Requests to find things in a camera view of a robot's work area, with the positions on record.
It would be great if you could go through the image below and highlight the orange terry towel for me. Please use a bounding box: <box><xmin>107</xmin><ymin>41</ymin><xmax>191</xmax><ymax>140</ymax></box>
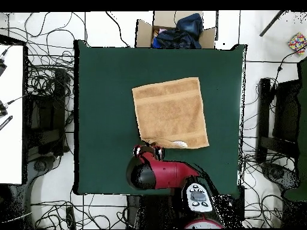
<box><xmin>131</xmin><ymin>76</ymin><xmax>210</xmax><ymax>150</ymax></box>

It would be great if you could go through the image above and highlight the colourful patterned item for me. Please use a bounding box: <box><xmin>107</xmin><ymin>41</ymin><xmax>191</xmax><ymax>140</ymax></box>
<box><xmin>287</xmin><ymin>31</ymin><xmax>307</xmax><ymax>56</ymax></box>

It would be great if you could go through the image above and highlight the dark green table cloth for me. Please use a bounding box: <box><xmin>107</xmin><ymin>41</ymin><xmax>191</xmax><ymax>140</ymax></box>
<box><xmin>73</xmin><ymin>40</ymin><xmax>248</xmax><ymax>195</ymax></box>

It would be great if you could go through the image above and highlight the black power strip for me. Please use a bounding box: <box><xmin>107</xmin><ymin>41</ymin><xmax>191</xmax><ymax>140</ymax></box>
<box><xmin>65</xmin><ymin>205</ymin><xmax>77</xmax><ymax>230</ymax></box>

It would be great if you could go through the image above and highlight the grey black floor stand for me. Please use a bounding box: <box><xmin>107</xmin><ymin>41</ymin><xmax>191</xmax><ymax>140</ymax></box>
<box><xmin>25</xmin><ymin>154</ymin><xmax>59</xmax><ymax>192</ymax></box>

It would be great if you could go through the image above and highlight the black equipment case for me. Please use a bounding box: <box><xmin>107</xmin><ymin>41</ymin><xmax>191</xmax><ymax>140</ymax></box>
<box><xmin>23</xmin><ymin>68</ymin><xmax>71</xmax><ymax>156</ymax></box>

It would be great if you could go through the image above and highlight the brown cardboard box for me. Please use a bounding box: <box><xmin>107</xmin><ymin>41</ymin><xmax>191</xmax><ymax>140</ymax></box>
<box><xmin>134</xmin><ymin>10</ymin><xmax>218</xmax><ymax>49</ymax></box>

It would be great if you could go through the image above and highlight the dark blue clothing pile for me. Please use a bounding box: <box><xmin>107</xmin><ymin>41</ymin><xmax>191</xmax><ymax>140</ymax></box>
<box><xmin>151</xmin><ymin>13</ymin><xmax>204</xmax><ymax>49</ymax></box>

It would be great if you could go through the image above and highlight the white side table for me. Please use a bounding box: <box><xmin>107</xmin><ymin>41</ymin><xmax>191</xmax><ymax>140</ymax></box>
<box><xmin>0</xmin><ymin>44</ymin><xmax>25</xmax><ymax>185</ymax></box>

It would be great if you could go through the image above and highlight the black strip with white marks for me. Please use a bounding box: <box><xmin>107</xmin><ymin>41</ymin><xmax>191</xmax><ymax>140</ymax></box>
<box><xmin>0</xmin><ymin>115</ymin><xmax>13</xmax><ymax>131</ymax></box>

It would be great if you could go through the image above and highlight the black rod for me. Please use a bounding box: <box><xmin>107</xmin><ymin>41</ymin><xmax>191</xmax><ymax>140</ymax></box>
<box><xmin>258</xmin><ymin>10</ymin><xmax>288</xmax><ymax>37</ymax></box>

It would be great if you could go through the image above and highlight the long black floor cable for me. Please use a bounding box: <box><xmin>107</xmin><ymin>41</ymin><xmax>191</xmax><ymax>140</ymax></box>
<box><xmin>105</xmin><ymin>11</ymin><xmax>130</xmax><ymax>48</ymax></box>

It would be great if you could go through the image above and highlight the black equipment with cables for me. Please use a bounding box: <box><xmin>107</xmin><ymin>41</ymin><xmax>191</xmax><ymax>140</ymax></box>
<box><xmin>260</xmin><ymin>161</ymin><xmax>300</xmax><ymax>192</ymax></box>

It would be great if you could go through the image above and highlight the black frame stand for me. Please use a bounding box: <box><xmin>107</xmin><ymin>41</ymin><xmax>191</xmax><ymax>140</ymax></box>
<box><xmin>256</xmin><ymin>77</ymin><xmax>302</xmax><ymax>164</ymax></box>

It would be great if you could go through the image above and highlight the black device with cable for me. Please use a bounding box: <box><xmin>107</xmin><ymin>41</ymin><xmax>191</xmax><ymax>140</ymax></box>
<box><xmin>0</xmin><ymin>99</ymin><xmax>9</xmax><ymax>118</ymax></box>

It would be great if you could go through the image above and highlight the black cable with connector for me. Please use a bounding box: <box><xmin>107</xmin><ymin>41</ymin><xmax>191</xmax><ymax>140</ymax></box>
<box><xmin>270</xmin><ymin>44</ymin><xmax>307</xmax><ymax>94</ymax></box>

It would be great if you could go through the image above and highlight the black camera device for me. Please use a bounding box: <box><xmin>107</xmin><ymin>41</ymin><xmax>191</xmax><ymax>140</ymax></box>
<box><xmin>0</xmin><ymin>57</ymin><xmax>8</xmax><ymax>77</ymax></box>

